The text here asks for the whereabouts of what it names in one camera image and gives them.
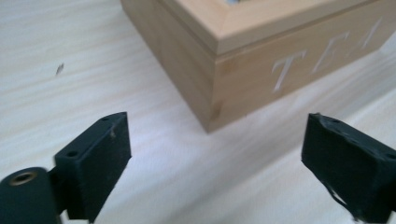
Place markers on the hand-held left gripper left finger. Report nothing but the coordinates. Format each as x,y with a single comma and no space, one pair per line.
93,168

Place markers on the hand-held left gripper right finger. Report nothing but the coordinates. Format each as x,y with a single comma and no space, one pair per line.
351,168

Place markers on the wooden tea box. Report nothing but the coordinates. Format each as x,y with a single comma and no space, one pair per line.
249,62

